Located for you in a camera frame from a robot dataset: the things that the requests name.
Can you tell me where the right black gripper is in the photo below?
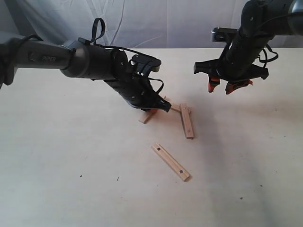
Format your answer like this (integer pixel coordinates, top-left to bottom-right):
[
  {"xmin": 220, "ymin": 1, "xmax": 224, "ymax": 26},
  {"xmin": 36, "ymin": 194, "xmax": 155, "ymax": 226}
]
[{"xmin": 194, "ymin": 30, "xmax": 269, "ymax": 95}]

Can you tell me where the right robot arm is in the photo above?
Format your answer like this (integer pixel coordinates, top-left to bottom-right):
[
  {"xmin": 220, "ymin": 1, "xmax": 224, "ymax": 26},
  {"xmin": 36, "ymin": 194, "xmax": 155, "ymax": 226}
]
[{"xmin": 194, "ymin": 0, "xmax": 303, "ymax": 94}]

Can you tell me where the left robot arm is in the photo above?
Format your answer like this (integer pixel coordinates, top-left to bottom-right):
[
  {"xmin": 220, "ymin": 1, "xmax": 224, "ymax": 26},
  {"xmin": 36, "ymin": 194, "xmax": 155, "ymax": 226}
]
[{"xmin": 0, "ymin": 32, "xmax": 171, "ymax": 112}]

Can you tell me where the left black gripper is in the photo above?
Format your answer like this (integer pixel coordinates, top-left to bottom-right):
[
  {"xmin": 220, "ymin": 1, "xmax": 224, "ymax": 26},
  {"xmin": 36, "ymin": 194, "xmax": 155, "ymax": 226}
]
[{"xmin": 104, "ymin": 73, "xmax": 171, "ymax": 114}]

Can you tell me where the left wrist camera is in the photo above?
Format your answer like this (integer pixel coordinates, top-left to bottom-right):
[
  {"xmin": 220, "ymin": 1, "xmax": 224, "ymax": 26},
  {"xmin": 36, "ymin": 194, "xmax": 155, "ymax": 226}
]
[{"xmin": 130, "ymin": 54, "xmax": 161, "ymax": 77}]

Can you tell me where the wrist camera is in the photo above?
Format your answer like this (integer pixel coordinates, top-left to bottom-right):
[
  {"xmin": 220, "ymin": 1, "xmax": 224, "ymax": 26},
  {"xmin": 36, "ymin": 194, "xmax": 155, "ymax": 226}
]
[
  {"xmin": 130, "ymin": 54, "xmax": 161, "ymax": 77},
  {"xmin": 211, "ymin": 27, "xmax": 238, "ymax": 43}
]

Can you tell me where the white backdrop cloth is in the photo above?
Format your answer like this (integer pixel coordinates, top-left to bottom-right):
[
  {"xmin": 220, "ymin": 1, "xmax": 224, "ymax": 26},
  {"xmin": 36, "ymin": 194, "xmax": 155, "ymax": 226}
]
[{"xmin": 0, "ymin": 0, "xmax": 303, "ymax": 49}]

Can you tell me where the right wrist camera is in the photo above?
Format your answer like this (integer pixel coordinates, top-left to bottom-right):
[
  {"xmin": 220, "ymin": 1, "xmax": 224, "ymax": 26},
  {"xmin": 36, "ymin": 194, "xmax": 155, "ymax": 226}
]
[{"xmin": 211, "ymin": 27, "xmax": 238, "ymax": 43}]

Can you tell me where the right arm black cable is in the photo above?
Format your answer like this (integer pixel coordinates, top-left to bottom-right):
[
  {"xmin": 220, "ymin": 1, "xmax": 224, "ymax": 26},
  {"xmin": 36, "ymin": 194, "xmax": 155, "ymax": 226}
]
[{"xmin": 257, "ymin": 44, "xmax": 279, "ymax": 69}]

